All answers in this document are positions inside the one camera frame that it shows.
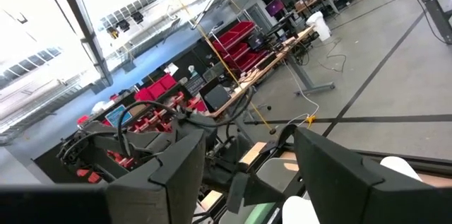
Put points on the black laptop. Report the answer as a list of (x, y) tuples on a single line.
[(217, 98)]

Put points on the blue printed sheet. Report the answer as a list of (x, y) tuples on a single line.
[(118, 115)]

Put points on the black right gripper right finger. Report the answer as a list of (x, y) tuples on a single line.
[(335, 181)]

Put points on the wooden desk with grey legs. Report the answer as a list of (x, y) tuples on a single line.
[(261, 71)]

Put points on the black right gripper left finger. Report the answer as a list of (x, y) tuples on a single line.
[(176, 181)]

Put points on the purple screen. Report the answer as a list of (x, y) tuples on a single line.
[(274, 6)]

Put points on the black cart with red bins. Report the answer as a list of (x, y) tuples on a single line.
[(155, 89)]

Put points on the shelf with red bins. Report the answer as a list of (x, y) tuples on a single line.
[(240, 31)]

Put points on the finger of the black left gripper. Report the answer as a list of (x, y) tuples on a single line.
[(254, 190)]

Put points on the white plastic bin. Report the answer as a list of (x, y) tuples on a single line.
[(300, 213)]

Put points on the white trash can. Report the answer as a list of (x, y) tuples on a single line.
[(319, 26)]

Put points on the mint green stapler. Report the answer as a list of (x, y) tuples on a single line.
[(259, 215)]

